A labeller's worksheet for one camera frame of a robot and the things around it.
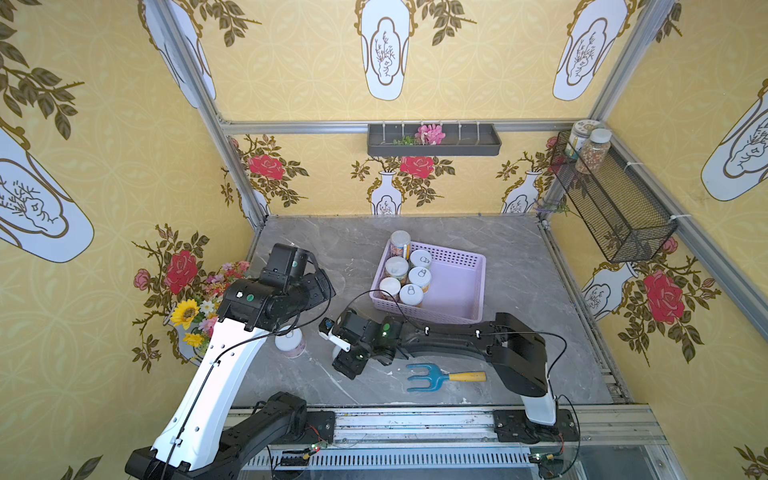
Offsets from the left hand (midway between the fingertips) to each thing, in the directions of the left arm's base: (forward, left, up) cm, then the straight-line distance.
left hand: (303, 292), depth 71 cm
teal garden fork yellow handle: (-14, -33, -23) cm, 43 cm away
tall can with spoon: (+24, -25, -11) cm, 37 cm away
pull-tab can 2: (+10, -28, -19) cm, 35 cm away
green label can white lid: (+19, -24, -18) cm, 35 cm away
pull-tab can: (+16, -31, -20) cm, 40 cm away
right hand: (-5, -9, -19) cm, 21 cm away
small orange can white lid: (+12, -21, -17) cm, 30 cm away
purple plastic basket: (+12, -43, -24) cm, 51 cm away
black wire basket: (+19, -85, +5) cm, 87 cm away
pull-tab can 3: (-4, +7, -20) cm, 22 cm away
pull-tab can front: (+23, -32, -19) cm, 43 cm away
